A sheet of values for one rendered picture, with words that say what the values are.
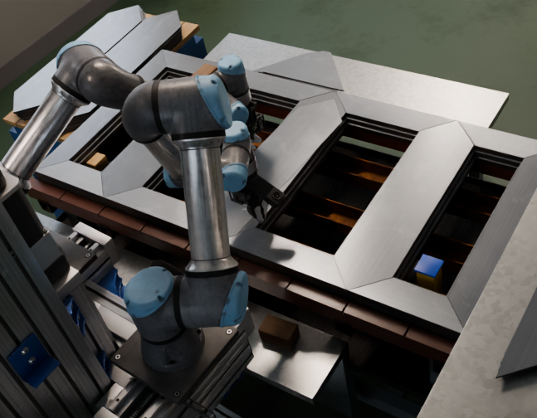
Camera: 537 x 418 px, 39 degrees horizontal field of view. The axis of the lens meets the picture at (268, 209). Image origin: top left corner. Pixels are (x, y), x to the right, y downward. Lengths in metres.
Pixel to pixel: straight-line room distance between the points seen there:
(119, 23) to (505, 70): 1.98
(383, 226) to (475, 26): 2.45
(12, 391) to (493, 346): 1.02
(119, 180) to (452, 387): 1.35
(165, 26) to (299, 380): 1.70
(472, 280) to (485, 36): 2.51
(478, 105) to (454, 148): 0.37
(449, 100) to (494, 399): 1.37
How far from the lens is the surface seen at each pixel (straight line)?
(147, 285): 1.66
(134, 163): 2.58
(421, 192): 2.27
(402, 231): 2.17
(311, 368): 2.14
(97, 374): 1.88
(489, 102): 2.75
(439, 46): 4.33
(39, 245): 1.70
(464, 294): 2.03
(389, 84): 2.86
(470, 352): 1.71
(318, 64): 2.93
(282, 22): 4.70
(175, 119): 1.59
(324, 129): 2.51
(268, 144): 2.50
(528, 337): 1.71
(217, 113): 1.57
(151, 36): 3.22
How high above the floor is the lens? 2.49
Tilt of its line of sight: 45 degrees down
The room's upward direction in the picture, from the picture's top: 14 degrees counter-clockwise
